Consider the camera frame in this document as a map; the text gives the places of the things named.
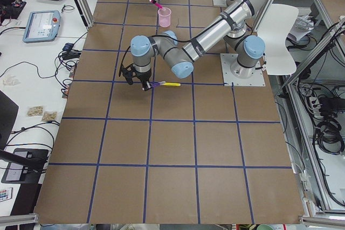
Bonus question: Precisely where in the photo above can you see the black power adapter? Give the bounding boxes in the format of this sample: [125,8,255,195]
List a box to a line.
[63,43,74,52]

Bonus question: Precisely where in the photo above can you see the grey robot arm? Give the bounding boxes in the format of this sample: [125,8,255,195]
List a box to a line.
[119,0,265,91]

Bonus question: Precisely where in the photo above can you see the pink marker pen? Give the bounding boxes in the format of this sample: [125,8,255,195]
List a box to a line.
[149,0,163,10]

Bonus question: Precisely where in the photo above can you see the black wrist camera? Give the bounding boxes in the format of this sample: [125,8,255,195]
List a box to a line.
[119,64,136,85]

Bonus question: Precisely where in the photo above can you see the yellow marker pen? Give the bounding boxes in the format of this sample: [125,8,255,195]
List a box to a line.
[160,82,181,87]

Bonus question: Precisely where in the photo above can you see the purple marker pen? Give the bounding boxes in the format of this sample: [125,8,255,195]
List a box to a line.
[150,81,165,88]

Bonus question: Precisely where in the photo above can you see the white plastic chair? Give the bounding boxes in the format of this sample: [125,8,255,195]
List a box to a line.
[257,4,299,75]

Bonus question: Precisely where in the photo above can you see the black cable bundle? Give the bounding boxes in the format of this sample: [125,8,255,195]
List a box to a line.
[34,49,81,96]

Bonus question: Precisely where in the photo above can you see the pink mesh cup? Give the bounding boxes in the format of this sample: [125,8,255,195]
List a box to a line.
[157,8,171,27]

